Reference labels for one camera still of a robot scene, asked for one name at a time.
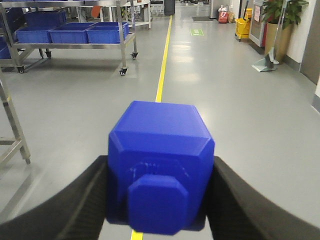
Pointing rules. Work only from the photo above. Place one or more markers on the blue plastic bottle part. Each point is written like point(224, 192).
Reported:
point(160, 160)

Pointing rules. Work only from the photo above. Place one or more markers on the red white bag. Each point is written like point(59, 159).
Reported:
point(223, 14)

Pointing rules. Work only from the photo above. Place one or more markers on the potted plant gold planter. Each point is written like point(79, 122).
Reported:
point(280, 16)

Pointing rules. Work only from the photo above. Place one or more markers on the blue plastic bin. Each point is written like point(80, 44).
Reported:
point(104, 33)
point(71, 33)
point(34, 35)

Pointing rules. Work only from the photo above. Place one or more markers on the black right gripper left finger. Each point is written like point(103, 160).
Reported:
point(75, 213)

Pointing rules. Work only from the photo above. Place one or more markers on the stainless steel shelf rack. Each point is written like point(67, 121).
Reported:
point(19, 52)

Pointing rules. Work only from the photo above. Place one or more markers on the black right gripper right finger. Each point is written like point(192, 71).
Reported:
point(237, 211)

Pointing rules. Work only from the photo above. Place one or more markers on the yellow mop bucket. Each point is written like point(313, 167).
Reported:
point(242, 25)

